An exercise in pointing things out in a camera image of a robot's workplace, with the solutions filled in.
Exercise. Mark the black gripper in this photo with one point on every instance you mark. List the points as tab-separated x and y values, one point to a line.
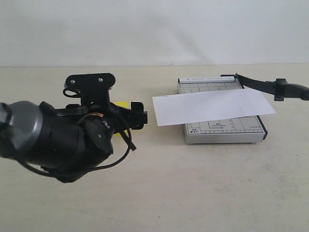
75	140

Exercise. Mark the yellow foam cube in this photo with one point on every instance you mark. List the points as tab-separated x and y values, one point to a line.
123	104

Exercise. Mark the white paper strip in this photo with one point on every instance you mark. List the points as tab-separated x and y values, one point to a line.
209	106

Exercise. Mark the black cutter blade lever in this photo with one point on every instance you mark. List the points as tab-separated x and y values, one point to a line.
279	88

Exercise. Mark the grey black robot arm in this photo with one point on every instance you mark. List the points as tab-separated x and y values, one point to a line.
20	126

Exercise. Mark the grey paper cutter base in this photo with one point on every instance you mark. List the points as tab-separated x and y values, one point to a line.
248	130

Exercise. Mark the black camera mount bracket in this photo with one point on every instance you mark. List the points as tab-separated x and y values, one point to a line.
91	88

